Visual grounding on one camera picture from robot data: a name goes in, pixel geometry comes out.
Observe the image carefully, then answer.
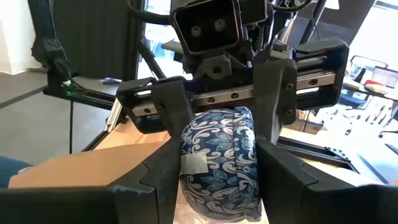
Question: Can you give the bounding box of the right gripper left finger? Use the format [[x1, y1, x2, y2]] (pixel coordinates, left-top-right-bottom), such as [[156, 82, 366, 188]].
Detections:
[[0, 139, 182, 224]]

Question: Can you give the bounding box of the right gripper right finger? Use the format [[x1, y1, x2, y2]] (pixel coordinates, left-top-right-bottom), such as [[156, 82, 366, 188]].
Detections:
[[257, 136, 398, 224]]

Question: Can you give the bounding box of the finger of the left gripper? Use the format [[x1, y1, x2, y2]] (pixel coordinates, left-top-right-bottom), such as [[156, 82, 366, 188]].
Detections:
[[252, 58, 299, 144], [150, 79, 195, 144]]

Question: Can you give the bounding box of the small blue item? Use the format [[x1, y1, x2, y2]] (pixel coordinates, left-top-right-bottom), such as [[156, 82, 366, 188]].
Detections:
[[179, 106, 262, 222]]

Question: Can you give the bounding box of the dark partition panel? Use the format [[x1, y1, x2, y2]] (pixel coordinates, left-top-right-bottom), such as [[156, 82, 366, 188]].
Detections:
[[51, 0, 146, 81]]

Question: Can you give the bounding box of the open laptop lit screen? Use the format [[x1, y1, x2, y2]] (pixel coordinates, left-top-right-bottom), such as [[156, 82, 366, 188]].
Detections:
[[371, 65, 398, 90]]

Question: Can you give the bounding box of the black office chair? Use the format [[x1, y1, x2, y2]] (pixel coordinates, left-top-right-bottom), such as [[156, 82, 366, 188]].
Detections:
[[377, 104, 398, 139]]

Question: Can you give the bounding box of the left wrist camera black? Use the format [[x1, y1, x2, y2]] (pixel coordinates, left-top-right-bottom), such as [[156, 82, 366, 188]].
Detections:
[[170, 0, 269, 58]]

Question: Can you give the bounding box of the silver bracket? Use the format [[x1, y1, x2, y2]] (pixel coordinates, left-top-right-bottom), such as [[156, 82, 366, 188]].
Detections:
[[104, 98, 124, 133]]

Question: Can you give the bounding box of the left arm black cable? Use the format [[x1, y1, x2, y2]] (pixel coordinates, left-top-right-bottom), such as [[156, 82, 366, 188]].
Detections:
[[126, 0, 174, 26]]

